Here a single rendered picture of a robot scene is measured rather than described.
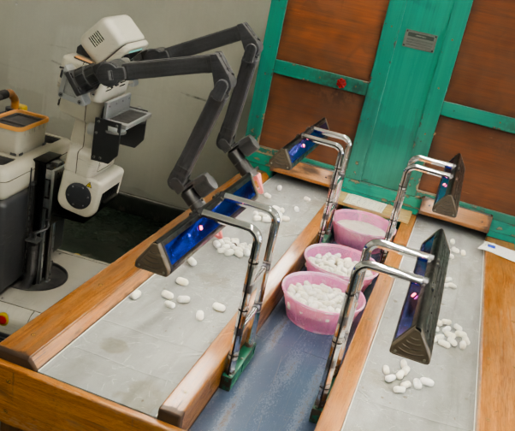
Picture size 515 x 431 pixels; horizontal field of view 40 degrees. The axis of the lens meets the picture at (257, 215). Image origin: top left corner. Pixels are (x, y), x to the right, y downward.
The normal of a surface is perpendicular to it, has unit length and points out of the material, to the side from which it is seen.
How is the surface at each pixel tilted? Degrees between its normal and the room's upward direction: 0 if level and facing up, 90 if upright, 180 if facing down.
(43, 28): 89
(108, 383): 0
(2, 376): 90
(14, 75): 90
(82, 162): 90
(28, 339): 0
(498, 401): 0
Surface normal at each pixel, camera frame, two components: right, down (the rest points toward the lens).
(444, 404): 0.19, -0.91
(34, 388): -0.31, 0.29
